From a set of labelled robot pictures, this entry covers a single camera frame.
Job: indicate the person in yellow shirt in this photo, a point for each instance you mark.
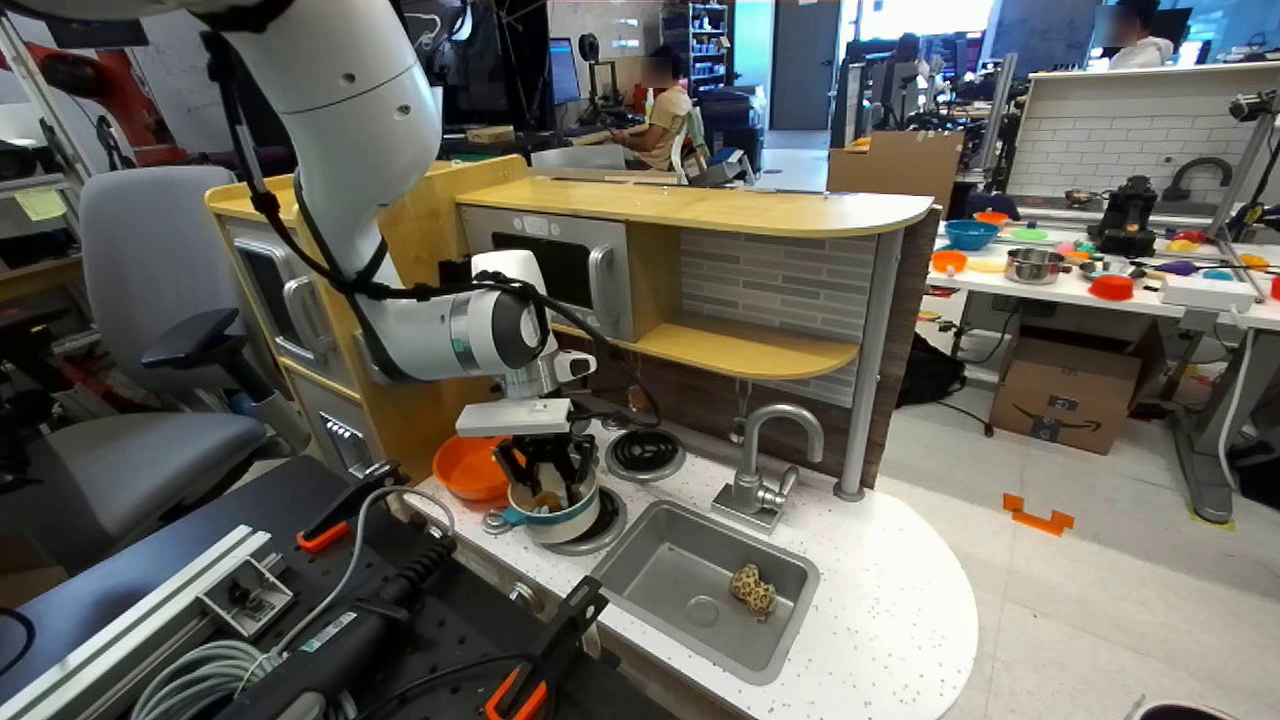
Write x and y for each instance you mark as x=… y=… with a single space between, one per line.
x=665 y=114

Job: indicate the steel pot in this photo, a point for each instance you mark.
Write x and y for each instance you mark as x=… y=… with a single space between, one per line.
x=1031 y=265

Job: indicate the grey toy faucet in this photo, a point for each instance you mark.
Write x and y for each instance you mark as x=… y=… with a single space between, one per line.
x=752 y=493

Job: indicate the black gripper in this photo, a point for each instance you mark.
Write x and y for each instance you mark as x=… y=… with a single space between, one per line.
x=547 y=452

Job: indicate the grey padded office chair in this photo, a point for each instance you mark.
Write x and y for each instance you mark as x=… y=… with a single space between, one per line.
x=144 y=452

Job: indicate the aluminium rail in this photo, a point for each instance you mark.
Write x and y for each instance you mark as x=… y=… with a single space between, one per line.
x=134 y=620

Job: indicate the grey toy sink basin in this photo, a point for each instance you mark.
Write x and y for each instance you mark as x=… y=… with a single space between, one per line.
x=681 y=585

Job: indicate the leopard print plush toy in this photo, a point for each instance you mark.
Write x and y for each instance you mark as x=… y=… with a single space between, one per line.
x=752 y=588

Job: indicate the black camera on stand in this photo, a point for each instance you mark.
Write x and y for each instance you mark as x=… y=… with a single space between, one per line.
x=1253 y=107

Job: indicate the plain cardboard box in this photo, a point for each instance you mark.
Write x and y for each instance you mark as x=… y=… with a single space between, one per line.
x=892 y=164

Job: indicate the grey toy microwave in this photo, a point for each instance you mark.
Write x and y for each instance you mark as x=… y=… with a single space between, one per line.
x=607 y=284

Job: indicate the orange floor bracket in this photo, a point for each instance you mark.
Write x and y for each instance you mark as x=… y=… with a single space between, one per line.
x=1036 y=518

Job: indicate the black appliance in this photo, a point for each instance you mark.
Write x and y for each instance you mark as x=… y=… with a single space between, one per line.
x=1124 y=214

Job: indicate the black cylindrical tool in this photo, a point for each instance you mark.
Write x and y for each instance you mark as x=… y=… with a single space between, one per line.
x=345 y=640

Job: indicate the blue bowl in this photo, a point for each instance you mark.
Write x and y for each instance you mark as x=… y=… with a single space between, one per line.
x=970 y=235

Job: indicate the black coil stove burner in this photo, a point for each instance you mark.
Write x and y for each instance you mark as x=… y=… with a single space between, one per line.
x=644 y=457
x=611 y=521

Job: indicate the printed cardboard shipping box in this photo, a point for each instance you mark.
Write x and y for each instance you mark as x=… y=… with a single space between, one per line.
x=1067 y=395

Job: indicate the small orange bowl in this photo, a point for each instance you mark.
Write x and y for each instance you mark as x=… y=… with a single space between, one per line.
x=950 y=261

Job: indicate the white wrist camera plate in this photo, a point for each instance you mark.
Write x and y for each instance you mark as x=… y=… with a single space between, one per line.
x=513 y=418

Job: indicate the red bowl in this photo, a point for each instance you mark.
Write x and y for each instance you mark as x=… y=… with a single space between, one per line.
x=1109 y=284

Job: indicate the orange plastic bowl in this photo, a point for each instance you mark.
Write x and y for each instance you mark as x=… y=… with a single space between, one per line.
x=466 y=470

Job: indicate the white brick pattern panel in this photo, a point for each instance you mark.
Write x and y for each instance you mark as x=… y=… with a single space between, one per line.
x=1105 y=132

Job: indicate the white work table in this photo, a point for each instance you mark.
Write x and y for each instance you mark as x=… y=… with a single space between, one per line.
x=1013 y=289

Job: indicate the person in white top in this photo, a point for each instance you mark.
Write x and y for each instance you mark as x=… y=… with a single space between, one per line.
x=1141 y=49

